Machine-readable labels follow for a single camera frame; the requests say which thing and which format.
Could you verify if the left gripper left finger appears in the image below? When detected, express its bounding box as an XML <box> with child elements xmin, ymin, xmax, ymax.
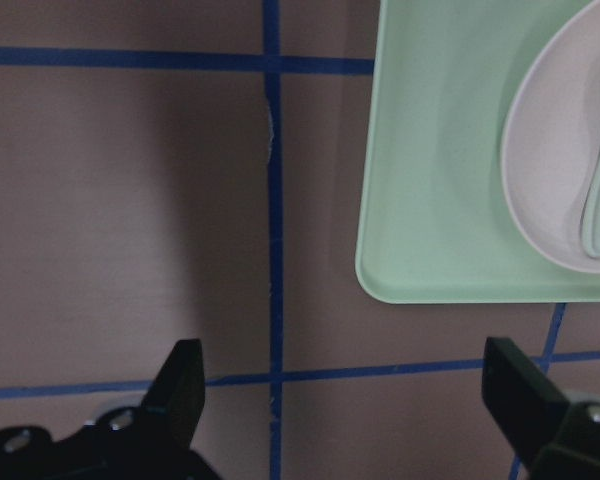
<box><xmin>140</xmin><ymin>339</ymin><xmax>205</xmax><ymax>450</ymax></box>

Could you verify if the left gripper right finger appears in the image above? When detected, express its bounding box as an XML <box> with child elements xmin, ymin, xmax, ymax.
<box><xmin>481</xmin><ymin>337</ymin><xmax>570</xmax><ymax>465</ymax></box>

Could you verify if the cream round plate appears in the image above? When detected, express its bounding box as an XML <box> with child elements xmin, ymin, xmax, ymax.
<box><xmin>500</xmin><ymin>1</ymin><xmax>600</xmax><ymax>275</ymax></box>

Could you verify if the light green tray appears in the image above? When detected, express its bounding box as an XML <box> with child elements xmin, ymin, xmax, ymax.
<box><xmin>355</xmin><ymin>1</ymin><xmax>600</xmax><ymax>304</ymax></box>

